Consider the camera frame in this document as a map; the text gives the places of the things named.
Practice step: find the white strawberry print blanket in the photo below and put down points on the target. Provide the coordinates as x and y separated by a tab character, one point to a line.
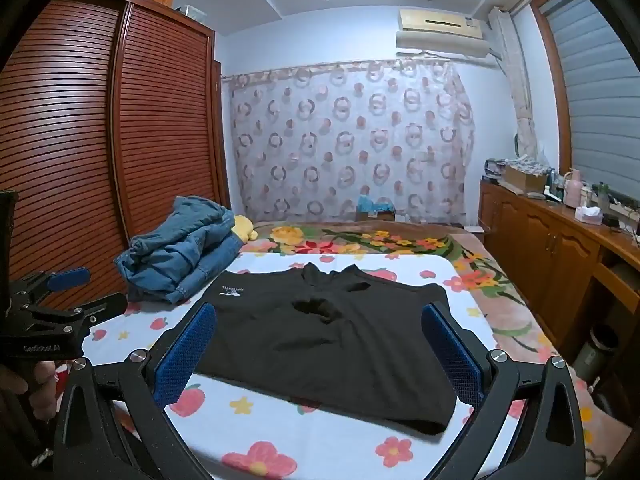
300	440

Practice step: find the tied lace curtain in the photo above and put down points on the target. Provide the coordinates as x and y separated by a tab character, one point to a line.
520	85

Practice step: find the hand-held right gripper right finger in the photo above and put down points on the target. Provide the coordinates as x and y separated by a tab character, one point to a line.
454	360

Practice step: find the yellow plush toy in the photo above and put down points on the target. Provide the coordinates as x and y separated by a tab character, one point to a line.
245	227

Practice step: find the clear plastic box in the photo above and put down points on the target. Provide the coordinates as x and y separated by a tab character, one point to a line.
191	11

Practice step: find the grey trash bin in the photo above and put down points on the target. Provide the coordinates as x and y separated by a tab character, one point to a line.
597	355

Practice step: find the wooden sideboard cabinet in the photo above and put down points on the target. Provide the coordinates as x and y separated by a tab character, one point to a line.
540	255

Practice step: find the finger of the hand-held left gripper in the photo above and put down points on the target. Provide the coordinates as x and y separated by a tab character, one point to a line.
70	278
85	307

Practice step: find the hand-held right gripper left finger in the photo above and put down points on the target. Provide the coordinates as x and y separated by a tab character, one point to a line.
184	357

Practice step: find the wall air conditioner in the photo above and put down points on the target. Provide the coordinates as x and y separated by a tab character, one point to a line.
440	32

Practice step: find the wooden louvered wardrobe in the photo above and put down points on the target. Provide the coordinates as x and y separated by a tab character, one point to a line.
165	110

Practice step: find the pink thermos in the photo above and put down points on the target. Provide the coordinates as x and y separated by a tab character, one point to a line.
573	187

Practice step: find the grey window blind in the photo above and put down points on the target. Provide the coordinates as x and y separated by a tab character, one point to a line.
600	100

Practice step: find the person's left hand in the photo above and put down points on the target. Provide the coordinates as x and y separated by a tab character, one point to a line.
44	385

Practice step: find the wooden window frame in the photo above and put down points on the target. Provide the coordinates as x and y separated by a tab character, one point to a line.
552	85

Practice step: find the grey-blue folded garment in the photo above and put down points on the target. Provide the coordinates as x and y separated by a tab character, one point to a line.
197	215

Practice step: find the black pants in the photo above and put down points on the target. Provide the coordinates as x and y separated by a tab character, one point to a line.
325	345

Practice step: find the blue jeans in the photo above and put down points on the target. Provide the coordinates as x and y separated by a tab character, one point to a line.
170	265

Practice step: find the floral bedspread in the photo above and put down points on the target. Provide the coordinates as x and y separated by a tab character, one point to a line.
500	305

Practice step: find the circle print curtain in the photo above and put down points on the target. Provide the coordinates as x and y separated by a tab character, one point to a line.
350	135

